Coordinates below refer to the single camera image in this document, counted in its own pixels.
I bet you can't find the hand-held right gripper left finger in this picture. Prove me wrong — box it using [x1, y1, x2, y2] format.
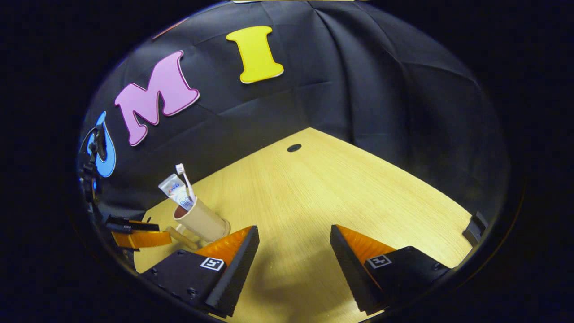
[143, 225, 260, 318]

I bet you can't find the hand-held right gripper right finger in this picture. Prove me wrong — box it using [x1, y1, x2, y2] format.
[330, 224, 450, 316]

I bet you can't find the white toothpaste tube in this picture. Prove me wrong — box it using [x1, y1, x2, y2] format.
[158, 174, 194, 211]

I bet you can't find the beige cup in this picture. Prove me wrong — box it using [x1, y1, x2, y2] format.
[166, 196, 231, 251]

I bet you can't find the white toothbrush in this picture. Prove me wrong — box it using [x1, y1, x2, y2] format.
[175, 163, 196, 202]

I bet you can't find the wooden desktop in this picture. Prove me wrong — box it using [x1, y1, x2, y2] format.
[133, 127, 474, 323]

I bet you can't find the small black block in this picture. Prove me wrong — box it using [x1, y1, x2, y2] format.
[463, 212, 489, 247]

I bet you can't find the black backdrop cloth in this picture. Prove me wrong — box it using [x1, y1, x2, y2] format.
[76, 0, 509, 270]

